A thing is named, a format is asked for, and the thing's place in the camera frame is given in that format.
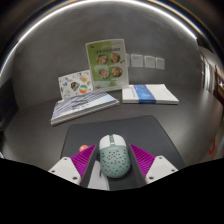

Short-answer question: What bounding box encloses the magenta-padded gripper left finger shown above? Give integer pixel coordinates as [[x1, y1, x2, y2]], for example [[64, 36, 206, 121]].
[[48, 144, 100, 188]]

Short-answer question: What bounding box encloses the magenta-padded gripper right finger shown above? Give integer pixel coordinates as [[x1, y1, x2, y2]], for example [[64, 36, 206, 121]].
[[128, 143, 179, 186]]

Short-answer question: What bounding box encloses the green and white computer mouse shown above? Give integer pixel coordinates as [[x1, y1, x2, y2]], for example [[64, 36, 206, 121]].
[[98, 133, 132, 179]]

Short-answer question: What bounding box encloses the black cartoon print mouse pad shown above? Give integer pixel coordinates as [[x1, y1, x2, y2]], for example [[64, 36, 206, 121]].
[[59, 115, 187, 192]]

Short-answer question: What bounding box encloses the grey striped book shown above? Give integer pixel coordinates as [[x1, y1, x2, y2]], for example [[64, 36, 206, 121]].
[[50, 91, 121, 127]]

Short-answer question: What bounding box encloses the white book with blue band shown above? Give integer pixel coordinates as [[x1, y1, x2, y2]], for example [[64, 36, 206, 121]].
[[121, 83, 180, 105]]

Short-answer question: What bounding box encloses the white sticker card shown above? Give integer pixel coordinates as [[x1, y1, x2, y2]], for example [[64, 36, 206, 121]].
[[57, 69, 95, 101]]

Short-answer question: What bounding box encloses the black framed glass door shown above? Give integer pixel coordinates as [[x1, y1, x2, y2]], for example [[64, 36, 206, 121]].
[[199, 49, 224, 104]]

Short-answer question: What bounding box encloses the green menu sign stand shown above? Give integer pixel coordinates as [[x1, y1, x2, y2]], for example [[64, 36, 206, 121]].
[[85, 38, 130, 93]]

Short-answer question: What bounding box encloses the white ceiling light strip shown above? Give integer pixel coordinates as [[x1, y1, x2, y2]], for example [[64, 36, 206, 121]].
[[0, 0, 198, 78]]

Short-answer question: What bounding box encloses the red wire chair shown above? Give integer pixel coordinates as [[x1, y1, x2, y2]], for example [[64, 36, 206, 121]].
[[208, 139, 216, 155]]

